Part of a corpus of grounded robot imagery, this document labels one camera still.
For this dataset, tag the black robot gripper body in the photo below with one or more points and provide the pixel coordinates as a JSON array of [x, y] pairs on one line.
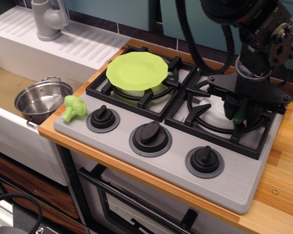
[[250, 91]]

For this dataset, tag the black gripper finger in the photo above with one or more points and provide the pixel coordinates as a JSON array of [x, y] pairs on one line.
[[231, 105], [253, 114]]

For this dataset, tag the dark green toy pickle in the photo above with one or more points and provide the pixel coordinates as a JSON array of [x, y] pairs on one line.
[[240, 115]]

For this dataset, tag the lime green plastic plate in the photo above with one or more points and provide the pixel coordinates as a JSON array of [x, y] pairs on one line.
[[137, 71]]

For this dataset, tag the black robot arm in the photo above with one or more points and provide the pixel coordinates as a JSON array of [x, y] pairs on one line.
[[267, 43]]

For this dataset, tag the light green toy cauliflower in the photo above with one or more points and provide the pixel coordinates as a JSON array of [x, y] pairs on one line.
[[75, 106]]

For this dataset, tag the stainless steel pot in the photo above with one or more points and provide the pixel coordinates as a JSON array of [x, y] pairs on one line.
[[40, 100]]

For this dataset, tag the white toy sink unit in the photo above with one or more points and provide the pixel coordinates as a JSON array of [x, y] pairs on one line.
[[74, 57]]

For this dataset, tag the black right burner grate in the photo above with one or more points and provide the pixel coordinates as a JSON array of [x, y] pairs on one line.
[[200, 115]]

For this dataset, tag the black burner grate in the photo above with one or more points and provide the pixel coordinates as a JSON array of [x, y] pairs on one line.
[[150, 104], [200, 115]]

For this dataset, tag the black right stove knob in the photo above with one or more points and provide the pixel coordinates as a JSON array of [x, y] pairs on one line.
[[204, 162]]

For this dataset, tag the black stove knob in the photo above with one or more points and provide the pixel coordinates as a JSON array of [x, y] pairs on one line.
[[150, 140], [103, 120], [204, 162]]

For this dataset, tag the grey toy stove top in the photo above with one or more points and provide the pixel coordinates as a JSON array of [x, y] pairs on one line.
[[178, 132]]

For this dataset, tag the black middle stove knob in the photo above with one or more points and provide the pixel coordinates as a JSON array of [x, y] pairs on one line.
[[150, 140]]

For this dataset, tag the black left burner grate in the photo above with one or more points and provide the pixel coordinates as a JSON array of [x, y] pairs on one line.
[[150, 104]]

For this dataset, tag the black left stove knob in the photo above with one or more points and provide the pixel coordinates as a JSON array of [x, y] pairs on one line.
[[103, 120]]

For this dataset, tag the toy oven door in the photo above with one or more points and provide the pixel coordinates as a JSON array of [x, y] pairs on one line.
[[134, 208]]

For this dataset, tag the grey toy faucet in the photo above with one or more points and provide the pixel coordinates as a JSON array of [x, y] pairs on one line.
[[49, 21]]

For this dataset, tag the wooden drawer front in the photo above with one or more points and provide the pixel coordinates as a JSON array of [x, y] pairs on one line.
[[55, 200]]

